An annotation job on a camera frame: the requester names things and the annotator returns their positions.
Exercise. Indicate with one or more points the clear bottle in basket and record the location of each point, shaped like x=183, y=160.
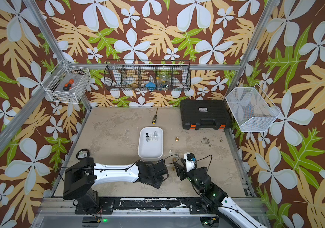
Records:
x=163, y=80

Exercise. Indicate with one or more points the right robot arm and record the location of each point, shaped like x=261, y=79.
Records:
x=213, y=199

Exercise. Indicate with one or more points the white plastic storage box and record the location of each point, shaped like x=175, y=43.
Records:
x=152, y=150

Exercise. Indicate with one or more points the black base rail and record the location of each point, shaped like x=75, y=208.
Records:
x=109, y=205

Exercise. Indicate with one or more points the red black screwdriver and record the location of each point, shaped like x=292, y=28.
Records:
x=68, y=85

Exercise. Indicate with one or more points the black yellow screwdriver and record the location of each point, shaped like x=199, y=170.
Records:
x=155, y=118

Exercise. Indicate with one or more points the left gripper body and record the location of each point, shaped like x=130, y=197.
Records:
x=157, y=182

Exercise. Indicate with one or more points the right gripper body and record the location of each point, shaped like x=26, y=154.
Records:
x=185, y=175

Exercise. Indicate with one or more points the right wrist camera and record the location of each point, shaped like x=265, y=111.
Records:
x=190, y=162

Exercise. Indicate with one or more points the white wire basket left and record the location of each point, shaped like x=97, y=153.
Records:
x=59, y=76

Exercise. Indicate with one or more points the black wire basket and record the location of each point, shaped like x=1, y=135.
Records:
x=134, y=76

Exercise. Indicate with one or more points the blue object in basket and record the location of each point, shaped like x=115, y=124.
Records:
x=150, y=86

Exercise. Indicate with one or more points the white mesh basket right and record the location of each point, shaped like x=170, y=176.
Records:
x=252, y=108

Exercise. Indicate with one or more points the round black tape measure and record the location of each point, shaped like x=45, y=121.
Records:
x=82, y=154

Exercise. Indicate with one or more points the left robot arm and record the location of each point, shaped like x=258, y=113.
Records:
x=79, y=179

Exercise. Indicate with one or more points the black tool case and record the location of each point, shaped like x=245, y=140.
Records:
x=199, y=114

